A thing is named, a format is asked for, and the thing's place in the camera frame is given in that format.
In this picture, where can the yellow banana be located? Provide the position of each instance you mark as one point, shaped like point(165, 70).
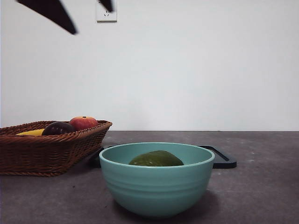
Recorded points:
point(31, 133)

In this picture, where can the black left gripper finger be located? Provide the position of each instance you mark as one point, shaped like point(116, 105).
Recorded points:
point(53, 14)
point(108, 4)

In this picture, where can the white wall socket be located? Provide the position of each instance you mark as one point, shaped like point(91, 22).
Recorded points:
point(107, 16)

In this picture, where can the brown wicker basket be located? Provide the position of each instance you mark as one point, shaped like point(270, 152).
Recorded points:
point(46, 154)

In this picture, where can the red apple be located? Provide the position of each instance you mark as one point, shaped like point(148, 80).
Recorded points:
point(83, 122)

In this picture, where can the teal ribbed bowl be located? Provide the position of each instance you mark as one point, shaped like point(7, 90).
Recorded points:
point(158, 189)

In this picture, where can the black rectangular tray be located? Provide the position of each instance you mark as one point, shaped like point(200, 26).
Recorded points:
point(224, 162)

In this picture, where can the green avocado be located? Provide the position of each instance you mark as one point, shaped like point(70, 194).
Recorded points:
point(156, 159)

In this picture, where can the dark purple eggplant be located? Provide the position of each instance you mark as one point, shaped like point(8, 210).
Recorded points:
point(58, 128)

